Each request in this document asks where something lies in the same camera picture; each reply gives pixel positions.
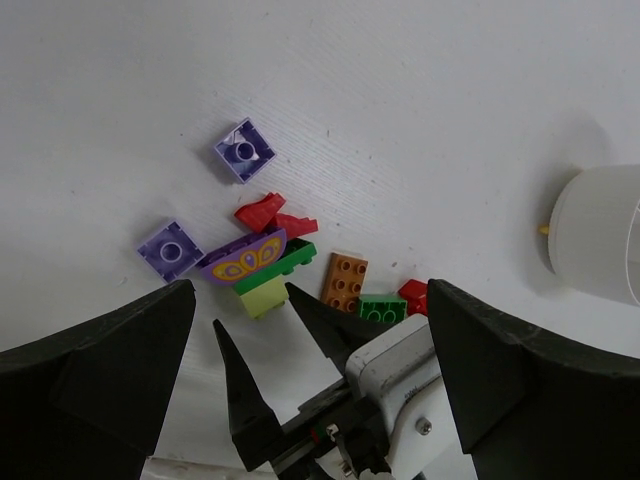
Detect orange-brown long lego plate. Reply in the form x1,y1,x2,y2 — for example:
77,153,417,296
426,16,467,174
320,253,368,313

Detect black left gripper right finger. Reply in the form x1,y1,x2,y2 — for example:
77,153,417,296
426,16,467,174
428,279,639,479

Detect lilac square lego brick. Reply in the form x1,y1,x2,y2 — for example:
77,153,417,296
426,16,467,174
213,117,276,184
136,220,205,284

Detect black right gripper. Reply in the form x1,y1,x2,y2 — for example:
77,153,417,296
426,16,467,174
213,282,394,479

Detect pale yellow-green lego brick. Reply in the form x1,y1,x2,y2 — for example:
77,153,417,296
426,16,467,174
239,275,289,319

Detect white round divided container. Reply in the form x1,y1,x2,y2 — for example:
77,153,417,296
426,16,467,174
547,165,639,306

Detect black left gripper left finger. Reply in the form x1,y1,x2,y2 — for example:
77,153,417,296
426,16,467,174
1,280,196,479

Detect red long lego brick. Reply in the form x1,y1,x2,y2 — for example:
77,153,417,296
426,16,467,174
398,279,428,316

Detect green 2x2 lego brick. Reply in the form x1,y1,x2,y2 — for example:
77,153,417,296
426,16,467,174
356,294,407,324

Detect purple curved decorated lego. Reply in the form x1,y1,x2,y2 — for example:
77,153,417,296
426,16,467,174
196,227,287,286

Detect red curved lego piece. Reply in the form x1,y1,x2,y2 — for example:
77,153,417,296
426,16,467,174
234,192,286,233
269,213,319,240

